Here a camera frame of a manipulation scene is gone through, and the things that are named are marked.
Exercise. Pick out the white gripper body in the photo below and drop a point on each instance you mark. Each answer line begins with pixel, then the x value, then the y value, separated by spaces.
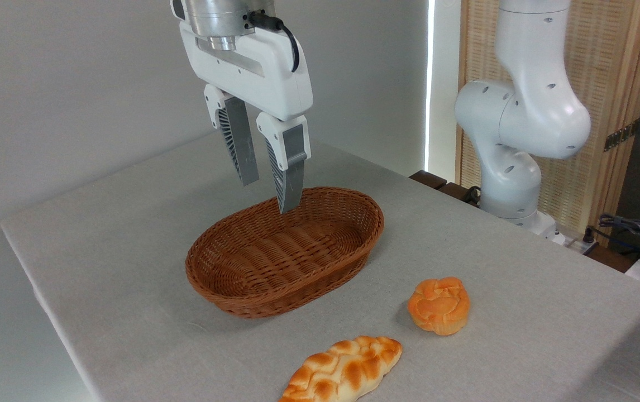
pixel 264 78

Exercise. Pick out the brown oval wicker basket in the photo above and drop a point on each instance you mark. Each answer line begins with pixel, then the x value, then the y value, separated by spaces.
pixel 275 262

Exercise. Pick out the woven bamboo folding screen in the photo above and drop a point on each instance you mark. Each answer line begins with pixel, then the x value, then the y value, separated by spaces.
pixel 616 67

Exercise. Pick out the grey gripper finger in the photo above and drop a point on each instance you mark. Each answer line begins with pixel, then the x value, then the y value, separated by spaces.
pixel 293 167
pixel 242 145

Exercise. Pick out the metal screen hinge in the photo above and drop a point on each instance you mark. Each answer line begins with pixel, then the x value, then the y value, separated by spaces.
pixel 620 135

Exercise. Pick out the long braided bread loaf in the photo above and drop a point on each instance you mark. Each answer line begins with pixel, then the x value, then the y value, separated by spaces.
pixel 342 368

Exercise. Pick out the grey tablecloth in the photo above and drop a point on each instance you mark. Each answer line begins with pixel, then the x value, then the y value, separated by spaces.
pixel 130 268

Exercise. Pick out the round orange bread bun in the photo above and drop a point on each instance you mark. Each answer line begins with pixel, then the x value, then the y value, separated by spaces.
pixel 439 306

